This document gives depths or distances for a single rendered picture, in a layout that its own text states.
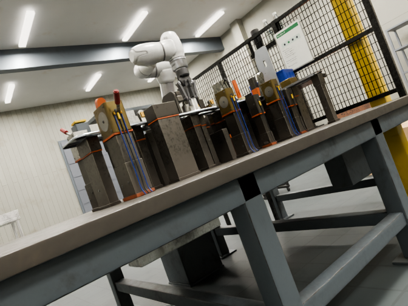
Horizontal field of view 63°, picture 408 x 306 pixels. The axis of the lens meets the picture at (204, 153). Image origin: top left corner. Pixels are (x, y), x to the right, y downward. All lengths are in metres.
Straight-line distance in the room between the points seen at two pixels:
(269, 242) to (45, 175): 10.64
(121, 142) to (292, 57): 1.66
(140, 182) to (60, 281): 0.58
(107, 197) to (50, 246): 0.69
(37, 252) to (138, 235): 0.22
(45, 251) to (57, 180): 10.78
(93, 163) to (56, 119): 10.60
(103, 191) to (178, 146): 0.35
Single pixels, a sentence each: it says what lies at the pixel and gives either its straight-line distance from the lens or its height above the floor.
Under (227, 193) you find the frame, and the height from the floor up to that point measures 0.63.
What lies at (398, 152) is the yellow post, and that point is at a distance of 2.42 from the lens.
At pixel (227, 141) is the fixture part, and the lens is 1.78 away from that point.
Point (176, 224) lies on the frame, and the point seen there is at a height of 0.61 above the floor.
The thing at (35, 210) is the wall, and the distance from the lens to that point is 11.25.
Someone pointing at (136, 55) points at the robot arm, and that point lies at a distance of 1.77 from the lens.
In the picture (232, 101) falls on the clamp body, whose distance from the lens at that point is 1.67.
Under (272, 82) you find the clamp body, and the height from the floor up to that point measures 1.03.
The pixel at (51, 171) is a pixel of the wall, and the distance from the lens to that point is 11.49.
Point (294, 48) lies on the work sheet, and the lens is 2.58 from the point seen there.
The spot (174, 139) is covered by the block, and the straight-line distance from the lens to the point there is 1.39.
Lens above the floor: 0.73
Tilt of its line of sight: 2 degrees up
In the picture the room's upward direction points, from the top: 20 degrees counter-clockwise
